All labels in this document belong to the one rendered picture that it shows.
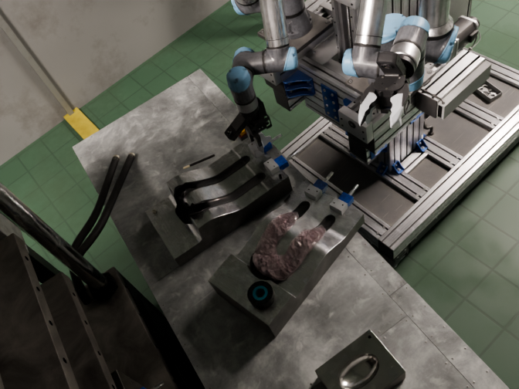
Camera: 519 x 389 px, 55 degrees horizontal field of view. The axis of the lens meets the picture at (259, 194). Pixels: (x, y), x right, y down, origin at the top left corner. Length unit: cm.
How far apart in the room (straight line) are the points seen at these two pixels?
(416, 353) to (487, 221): 128
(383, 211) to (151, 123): 117
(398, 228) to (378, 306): 84
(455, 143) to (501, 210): 40
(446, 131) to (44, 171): 258
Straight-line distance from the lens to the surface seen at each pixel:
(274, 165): 182
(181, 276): 182
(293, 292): 160
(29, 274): 147
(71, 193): 347
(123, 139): 234
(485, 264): 262
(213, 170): 192
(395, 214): 248
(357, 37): 145
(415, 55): 131
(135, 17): 393
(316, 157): 272
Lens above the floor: 232
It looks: 53 degrees down
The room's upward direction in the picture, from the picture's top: 22 degrees counter-clockwise
